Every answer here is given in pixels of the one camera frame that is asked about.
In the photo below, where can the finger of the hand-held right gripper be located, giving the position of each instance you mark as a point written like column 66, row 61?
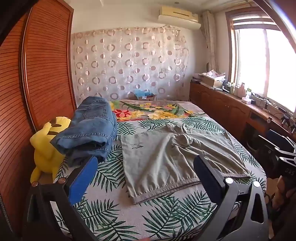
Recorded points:
column 277, row 144

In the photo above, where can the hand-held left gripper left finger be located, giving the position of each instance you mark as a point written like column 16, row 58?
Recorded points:
column 81, row 180

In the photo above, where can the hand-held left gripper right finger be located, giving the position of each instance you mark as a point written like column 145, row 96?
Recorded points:
column 208, row 180

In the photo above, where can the dark chair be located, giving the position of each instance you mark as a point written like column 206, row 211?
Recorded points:
column 259, row 139

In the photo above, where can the leaf-print bed sheet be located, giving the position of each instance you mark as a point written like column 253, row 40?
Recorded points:
column 111, row 169

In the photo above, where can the yellow plush toy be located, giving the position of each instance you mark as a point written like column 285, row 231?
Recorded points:
column 44, row 150

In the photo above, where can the blue jeans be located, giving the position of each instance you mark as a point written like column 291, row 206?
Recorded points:
column 92, row 125

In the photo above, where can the group of bottles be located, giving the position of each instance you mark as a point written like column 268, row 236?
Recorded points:
column 237, row 89

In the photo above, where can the wooden cabinet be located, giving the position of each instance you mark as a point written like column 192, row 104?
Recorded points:
column 219, row 104

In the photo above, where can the window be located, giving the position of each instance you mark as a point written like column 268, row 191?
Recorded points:
column 266, row 58

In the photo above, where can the cardboard box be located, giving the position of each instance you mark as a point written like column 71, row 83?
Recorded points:
column 212, row 81

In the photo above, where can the floral pillow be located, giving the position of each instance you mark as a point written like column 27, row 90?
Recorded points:
column 150, row 110

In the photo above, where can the box with blue bag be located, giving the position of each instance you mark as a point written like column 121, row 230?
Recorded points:
column 144, row 95

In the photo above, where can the beige curtain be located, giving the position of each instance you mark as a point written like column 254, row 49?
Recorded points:
column 209, row 39

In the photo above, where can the circle-patterned curtain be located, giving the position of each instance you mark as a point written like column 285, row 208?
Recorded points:
column 129, row 62

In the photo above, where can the white air conditioner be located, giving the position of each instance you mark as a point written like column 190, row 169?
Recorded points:
column 178, row 17

